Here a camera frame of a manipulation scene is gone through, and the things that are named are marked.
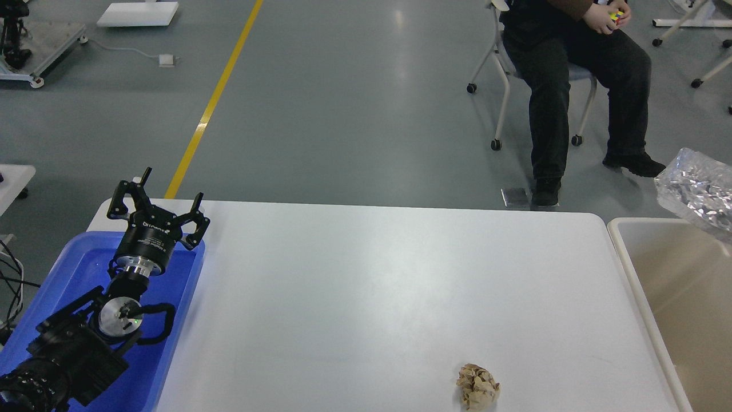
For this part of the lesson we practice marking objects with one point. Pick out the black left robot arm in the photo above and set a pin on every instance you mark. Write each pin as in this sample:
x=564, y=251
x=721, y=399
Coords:
x=106, y=322

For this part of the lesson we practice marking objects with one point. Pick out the white floor power box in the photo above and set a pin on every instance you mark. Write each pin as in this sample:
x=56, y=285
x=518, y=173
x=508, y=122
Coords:
x=166, y=60

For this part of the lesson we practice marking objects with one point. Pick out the crumpled brown paper ball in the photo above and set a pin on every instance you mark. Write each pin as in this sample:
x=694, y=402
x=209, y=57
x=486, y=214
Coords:
x=478, y=388

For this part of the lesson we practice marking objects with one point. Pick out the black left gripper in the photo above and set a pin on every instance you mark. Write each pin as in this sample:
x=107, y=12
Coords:
x=148, y=237

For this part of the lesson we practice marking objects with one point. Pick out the beige plastic bin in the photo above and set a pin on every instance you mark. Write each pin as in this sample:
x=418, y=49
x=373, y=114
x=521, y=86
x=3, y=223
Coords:
x=680, y=278

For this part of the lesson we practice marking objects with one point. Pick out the silver foil bag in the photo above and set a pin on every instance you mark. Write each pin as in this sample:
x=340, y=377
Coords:
x=697, y=188

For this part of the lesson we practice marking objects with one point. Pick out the white rolling chair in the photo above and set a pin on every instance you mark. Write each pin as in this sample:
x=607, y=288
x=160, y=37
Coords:
x=498, y=55

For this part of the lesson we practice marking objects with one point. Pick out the white flat board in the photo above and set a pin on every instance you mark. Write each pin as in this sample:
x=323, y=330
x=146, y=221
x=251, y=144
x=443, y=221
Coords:
x=138, y=14

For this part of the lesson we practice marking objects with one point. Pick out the white chair legs background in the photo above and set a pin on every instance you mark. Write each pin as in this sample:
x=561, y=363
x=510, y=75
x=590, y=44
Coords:
x=698, y=15

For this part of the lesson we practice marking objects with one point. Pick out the metal wheeled platform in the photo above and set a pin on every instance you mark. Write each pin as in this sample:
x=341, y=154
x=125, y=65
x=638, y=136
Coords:
x=47, y=41

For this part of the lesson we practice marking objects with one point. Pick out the white side table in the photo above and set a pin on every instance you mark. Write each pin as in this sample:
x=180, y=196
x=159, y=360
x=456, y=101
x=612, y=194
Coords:
x=15, y=179

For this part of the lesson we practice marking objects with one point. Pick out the black device on platform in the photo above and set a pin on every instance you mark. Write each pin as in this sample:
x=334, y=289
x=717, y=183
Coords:
x=13, y=13

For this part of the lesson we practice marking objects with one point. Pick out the metal floor plate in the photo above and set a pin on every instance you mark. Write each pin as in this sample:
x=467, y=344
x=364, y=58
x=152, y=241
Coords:
x=517, y=198

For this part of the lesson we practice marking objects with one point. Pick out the colourful puzzle cube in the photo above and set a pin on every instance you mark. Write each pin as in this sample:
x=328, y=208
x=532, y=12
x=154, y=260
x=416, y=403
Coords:
x=616, y=16

